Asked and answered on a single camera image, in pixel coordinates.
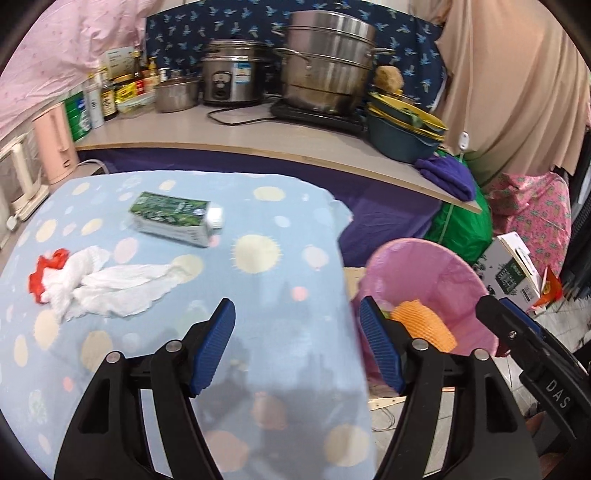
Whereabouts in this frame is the white box with green print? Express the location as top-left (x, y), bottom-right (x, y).
top-left (478, 232), bottom-right (543, 310)

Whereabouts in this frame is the pink floral cloth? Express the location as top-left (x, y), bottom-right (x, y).
top-left (485, 172), bottom-right (573, 310)

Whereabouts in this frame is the stack of bowls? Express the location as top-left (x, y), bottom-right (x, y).
top-left (366, 91), bottom-right (448, 163)

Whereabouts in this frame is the red plastic wrapper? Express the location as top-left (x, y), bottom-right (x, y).
top-left (28, 248), bottom-right (70, 304)

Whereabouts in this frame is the orange red packet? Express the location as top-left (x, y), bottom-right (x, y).
top-left (536, 265), bottom-right (561, 310)

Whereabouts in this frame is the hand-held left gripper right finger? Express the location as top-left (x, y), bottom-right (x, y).
top-left (359, 296), bottom-right (541, 480)

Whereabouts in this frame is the green plastic bag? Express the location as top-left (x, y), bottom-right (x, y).
top-left (422, 148), bottom-right (494, 266)

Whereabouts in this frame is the black induction cooker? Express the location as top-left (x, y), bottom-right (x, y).
top-left (269, 99), bottom-right (368, 136)

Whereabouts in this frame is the green tin can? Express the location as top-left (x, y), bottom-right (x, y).
top-left (65, 90), bottom-right (93, 141)

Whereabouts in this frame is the pink electric kettle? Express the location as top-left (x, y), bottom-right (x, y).
top-left (31, 102), bottom-right (79, 185)

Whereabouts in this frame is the white power cable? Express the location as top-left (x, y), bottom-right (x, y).
top-left (76, 159), bottom-right (112, 175)

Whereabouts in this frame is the white green packet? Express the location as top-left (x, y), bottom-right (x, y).
top-left (102, 46), bottom-right (134, 77)

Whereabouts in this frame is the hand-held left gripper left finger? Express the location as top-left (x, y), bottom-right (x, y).
top-left (53, 298), bottom-right (236, 480)

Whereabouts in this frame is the beige curtain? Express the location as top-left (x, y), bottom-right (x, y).
top-left (409, 0), bottom-right (591, 185)

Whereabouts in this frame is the white paper tissue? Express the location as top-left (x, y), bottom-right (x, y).
top-left (46, 246), bottom-right (188, 322)

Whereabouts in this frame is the dark blue printed cloth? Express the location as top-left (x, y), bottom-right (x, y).
top-left (145, 0), bottom-right (451, 116)

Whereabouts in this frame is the dark sauce bottle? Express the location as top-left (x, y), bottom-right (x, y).
top-left (99, 69), bottom-right (118, 122)

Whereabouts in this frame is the folded purple cloth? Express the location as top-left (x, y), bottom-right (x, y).
top-left (414, 156), bottom-right (477, 201)

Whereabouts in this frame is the large orange foam fruit net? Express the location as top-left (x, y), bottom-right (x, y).
top-left (389, 299), bottom-right (458, 354)

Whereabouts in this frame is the wooden counter board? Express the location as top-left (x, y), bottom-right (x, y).
top-left (74, 99), bottom-right (483, 214)

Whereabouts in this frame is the clear food container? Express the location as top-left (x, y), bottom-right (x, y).
top-left (116, 90), bottom-right (157, 118)

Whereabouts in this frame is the white countertop appliance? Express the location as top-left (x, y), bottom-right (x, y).
top-left (0, 134), bottom-right (51, 220)

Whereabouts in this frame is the yellow sauce bottle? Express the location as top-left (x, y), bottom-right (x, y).
top-left (141, 58), bottom-right (160, 93)

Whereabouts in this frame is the steel rice cooker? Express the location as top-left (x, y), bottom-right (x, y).
top-left (201, 39), bottom-right (269, 108)

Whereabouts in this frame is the small steel pot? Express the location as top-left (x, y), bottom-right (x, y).
top-left (154, 78), bottom-right (202, 114)

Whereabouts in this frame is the steel steamer pot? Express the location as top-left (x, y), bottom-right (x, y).
top-left (274, 10), bottom-right (398, 116)

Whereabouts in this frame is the dark purple skirt cloth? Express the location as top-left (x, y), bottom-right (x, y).
top-left (76, 148), bottom-right (444, 268)

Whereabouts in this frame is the white cord with switch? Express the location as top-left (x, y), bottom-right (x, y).
top-left (457, 0), bottom-right (490, 155)

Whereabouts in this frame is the pink dotted sheet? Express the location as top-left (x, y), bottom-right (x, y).
top-left (0, 0), bottom-right (169, 139)

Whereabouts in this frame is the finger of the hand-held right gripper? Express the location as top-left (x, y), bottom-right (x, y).
top-left (500, 298), bottom-right (583, 370)
top-left (475, 294), bottom-right (548, 378)

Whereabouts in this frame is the white bottle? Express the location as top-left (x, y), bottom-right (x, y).
top-left (84, 76), bottom-right (106, 130)

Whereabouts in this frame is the blue dotted tablecloth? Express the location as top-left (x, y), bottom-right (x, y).
top-left (0, 171), bottom-right (375, 480)

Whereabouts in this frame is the trash bin with purple liner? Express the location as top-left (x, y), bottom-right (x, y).
top-left (355, 237), bottom-right (502, 398)

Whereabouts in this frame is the yellow sponge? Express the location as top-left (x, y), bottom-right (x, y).
top-left (373, 65), bottom-right (404, 97)

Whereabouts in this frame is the black power cable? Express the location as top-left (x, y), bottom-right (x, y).
top-left (205, 99), bottom-right (287, 126)

